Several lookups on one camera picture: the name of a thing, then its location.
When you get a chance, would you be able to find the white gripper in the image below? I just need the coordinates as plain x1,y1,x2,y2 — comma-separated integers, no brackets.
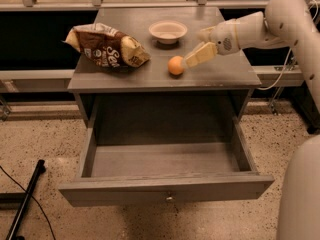
184,19,240,68

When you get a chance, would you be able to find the orange fruit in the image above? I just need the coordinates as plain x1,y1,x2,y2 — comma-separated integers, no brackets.
168,56,184,76

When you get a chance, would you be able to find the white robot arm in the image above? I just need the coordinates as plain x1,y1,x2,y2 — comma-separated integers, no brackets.
182,0,320,240

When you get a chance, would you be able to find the grey open drawer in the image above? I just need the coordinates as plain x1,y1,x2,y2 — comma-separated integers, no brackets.
59,118,274,206

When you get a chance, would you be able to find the white bowl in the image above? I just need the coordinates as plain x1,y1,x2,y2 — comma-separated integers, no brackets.
149,20,188,45

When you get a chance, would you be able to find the grey cabinet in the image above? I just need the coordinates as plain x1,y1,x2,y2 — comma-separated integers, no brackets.
67,6,263,128

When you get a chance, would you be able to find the brown chip bag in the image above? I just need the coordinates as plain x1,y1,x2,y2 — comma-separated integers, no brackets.
64,23,151,68

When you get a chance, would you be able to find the black metal stand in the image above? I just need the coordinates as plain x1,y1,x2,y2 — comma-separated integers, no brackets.
0,159,46,240

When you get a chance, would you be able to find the black floor cable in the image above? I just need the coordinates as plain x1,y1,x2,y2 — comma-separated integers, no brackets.
0,163,58,240

